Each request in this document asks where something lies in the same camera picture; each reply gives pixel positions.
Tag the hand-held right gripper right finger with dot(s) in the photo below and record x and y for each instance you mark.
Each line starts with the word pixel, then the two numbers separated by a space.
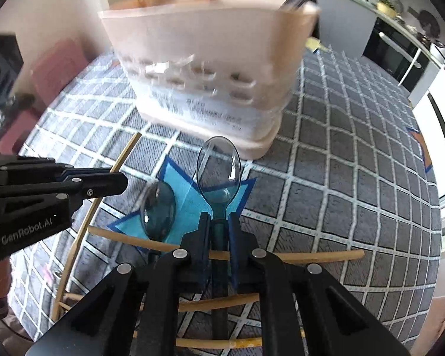
pixel 233 241

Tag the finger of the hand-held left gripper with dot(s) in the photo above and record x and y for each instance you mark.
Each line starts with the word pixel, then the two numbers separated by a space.
pixel 40 170
pixel 104 185

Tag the yellow bowl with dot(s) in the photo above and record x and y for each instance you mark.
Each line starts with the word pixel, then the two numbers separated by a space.
pixel 387 7

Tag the beige plastic utensil holder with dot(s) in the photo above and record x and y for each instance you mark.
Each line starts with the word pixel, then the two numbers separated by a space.
pixel 207 63

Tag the black oven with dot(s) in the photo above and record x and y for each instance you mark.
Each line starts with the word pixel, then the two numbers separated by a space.
pixel 393 52

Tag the wooden chopstick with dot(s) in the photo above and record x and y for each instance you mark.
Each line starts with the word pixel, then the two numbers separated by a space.
pixel 85 226
pixel 218 342
pixel 218 303
pixel 319 256

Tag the blue star patch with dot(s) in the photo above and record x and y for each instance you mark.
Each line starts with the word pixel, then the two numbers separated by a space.
pixel 187 200

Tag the grey checkered tablecloth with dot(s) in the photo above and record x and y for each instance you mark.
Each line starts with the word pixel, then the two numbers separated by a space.
pixel 337 178

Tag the white kitchen counter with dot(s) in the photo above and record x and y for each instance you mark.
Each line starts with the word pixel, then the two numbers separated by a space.
pixel 341 11

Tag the pink cushion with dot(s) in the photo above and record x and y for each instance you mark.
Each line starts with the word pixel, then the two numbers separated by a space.
pixel 59 74

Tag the white cabinet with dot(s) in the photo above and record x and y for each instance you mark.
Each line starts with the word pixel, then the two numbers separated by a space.
pixel 437 111

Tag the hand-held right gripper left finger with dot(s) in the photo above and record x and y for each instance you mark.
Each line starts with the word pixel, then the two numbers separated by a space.
pixel 204 241

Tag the orange star patch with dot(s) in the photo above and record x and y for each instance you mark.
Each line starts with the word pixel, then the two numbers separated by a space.
pixel 419 148

